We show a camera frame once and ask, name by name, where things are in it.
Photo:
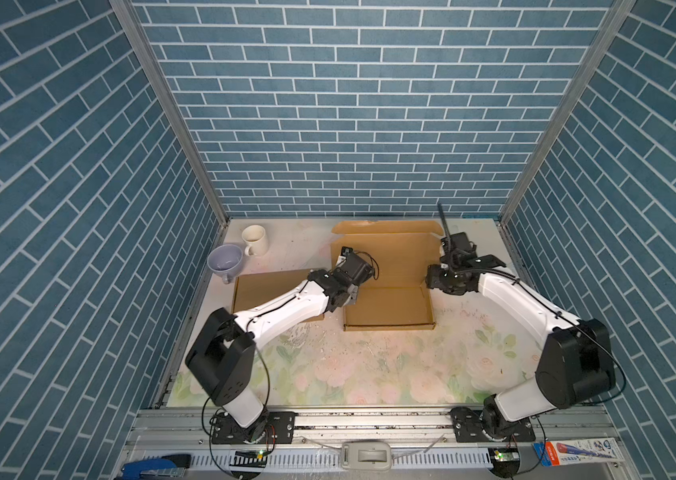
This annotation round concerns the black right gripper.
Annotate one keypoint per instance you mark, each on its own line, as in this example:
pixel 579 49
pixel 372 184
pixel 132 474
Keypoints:
pixel 431 278

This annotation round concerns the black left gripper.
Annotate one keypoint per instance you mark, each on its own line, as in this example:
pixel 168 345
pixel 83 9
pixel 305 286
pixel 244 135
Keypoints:
pixel 353 294

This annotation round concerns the brown cardboard box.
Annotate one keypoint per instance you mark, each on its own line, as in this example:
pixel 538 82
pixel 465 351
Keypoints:
pixel 398 299
pixel 276 292

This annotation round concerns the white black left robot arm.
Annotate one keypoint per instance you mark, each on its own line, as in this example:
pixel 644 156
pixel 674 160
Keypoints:
pixel 221 358

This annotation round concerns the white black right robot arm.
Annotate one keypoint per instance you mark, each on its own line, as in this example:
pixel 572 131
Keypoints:
pixel 576 362

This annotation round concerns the white red blue tube box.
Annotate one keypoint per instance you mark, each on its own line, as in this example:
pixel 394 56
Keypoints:
pixel 578 451

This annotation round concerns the cream ceramic mug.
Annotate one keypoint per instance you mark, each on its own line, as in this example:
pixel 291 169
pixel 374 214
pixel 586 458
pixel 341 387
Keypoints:
pixel 256 241

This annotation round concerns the lavender ceramic bowl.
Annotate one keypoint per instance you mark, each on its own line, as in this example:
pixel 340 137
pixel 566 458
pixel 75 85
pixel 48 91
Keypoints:
pixel 226 261

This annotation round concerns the blue black tool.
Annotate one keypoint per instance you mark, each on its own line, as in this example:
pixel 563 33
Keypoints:
pixel 172 466

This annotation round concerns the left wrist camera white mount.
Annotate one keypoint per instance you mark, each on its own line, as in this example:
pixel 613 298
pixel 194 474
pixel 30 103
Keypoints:
pixel 345 253

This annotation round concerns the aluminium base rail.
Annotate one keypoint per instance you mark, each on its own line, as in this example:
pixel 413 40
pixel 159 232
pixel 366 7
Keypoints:
pixel 427 442

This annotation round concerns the grey plastic clamp handle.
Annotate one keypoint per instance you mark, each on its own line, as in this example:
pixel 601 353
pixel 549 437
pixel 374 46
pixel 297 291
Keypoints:
pixel 366 456

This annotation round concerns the aluminium corner post right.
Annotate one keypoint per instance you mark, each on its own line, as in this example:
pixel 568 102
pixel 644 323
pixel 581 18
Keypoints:
pixel 611 24

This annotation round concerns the aluminium corner post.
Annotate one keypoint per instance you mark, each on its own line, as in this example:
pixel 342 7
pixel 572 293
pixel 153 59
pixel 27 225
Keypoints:
pixel 611 24
pixel 127 17

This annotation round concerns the aluminium corner post left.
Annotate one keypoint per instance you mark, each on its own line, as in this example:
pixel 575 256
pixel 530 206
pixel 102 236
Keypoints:
pixel 127 17

